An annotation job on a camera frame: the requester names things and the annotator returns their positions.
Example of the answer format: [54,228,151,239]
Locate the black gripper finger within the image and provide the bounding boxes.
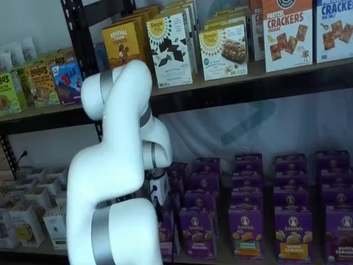
[154,203,164,222]

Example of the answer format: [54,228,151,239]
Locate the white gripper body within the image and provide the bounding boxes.
[150,176,170,206]

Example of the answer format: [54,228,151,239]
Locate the purple Annie's pink patch box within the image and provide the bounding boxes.
[168,162,191,177]
[158,206,175,259]
[168,175,185,194]

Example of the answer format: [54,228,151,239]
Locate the purple Annie's green patch box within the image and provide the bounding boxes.
[232,171,263,191]
[228,208,265,259]
[231,189,263,213]
[234,153,263,174]

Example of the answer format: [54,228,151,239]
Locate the white Organic Pantry box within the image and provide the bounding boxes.
[43,210,68,251]
[51,190,68,213]
[22,172,47,191]
[24,185,52,210]
[45,173,68,194]
[0,211,20,249]
[5,190,28,208]
[8,203,45,248]

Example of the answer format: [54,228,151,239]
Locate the purple Annie's yellow patch box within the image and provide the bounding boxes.
[274,171,308,190]
[275,209,314,263]
[274,153,307,173]
[273,187,311,213]

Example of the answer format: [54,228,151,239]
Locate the Simple Mills sweet thins box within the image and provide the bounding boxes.
[146,13,194,89]
[161,0,200,75]

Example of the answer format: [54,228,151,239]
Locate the blue Z Bar box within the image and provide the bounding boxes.
[51,61,84,106]

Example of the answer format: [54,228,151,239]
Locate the Simple Mills almond bars box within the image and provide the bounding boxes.
[198,23,249,82]
[204,5,248,31]

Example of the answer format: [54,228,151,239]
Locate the orange Revival snack box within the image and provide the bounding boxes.
[101,22,146,70]
[129,4,161,63]

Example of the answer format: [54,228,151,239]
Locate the orange Bobo's box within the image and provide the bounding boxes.
[45,48,75,68]
[25,65,61,108]

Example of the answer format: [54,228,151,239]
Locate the purple Annie's brown patch box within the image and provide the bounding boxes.
[319,168,353,188]
[321,186,353,213]
[325,211,353,265]
[315,150,350,171]

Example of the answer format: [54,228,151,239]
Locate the green Bobo's box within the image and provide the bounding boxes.
[0,71,28,117]
[10,65,31,92]

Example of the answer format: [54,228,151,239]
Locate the pretzel crackers cheddar box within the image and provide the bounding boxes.
[249,0,266,62]
[261,0,314,73]

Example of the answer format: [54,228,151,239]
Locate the pretzel crackers sea salt box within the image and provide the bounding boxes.
[313,0,353,64]

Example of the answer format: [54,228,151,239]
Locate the white backdrop cloth teal mark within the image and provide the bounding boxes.
[158,91,353,177]

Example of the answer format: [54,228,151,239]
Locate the black metal rack with Annie's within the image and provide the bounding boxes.
[60,0,353,265]

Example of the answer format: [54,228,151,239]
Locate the black metal rack white boxes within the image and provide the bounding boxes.
[0,104,104,265]

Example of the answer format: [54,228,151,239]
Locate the white pouch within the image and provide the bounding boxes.
[21,37,38,60]
[0,51,13,73]
[9,44,25,67]

